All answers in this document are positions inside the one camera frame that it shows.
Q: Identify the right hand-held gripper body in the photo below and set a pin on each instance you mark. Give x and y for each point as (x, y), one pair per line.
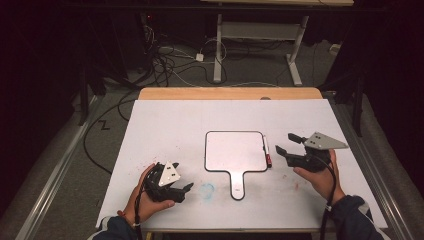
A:
(321, 141)

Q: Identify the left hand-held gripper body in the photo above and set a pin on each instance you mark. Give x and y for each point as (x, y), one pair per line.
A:
(166, 176)

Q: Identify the white marker with red cap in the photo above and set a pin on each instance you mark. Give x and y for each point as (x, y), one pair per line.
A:
(267, 151)

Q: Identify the white paddle whiteboard black rim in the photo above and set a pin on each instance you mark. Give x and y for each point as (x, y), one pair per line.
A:
(235, 151)

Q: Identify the person's left hand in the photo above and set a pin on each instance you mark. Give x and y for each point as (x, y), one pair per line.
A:
(146, 206)

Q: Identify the person's right hand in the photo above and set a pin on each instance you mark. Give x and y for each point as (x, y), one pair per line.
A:
(323, 183)

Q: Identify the white table cover sheet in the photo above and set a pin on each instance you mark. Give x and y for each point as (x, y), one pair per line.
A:
(166, 133)

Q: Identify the white power adapter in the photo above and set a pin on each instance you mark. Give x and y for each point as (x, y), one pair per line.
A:
(199, 57)

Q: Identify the black metal stand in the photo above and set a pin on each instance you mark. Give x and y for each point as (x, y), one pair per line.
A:
(83, 96)

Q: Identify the aluminium floor rail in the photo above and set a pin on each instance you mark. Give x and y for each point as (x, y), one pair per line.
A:
(376, 180)
(50, 186)

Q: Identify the white metal desk frame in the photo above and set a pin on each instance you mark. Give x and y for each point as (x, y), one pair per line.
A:
(260, 30)

